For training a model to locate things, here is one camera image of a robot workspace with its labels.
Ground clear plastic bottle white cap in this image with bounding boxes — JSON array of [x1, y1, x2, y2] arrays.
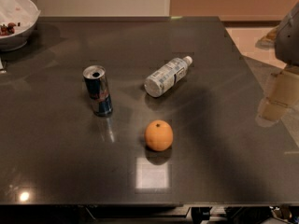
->
[[144, 56, 192, 98]]

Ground white bowl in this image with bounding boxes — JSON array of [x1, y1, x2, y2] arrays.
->
[[0, 0, 40, 51]]

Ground blue silver energy drink can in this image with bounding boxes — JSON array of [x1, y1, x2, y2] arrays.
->
[[83, 65, 113, 117]]

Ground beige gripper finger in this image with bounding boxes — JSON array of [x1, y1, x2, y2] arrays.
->
[[264, 65, 299, 107], [255, 98, 289, 127]]

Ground dark snack pieces in bowl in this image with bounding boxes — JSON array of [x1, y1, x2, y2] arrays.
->
[[0, 22, 20, 36]]

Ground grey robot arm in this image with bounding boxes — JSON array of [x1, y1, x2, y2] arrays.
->
[[256, 3, 299, 127]]

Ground orange fruit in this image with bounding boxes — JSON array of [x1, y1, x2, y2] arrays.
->
[[144, 119, 174, 151]]

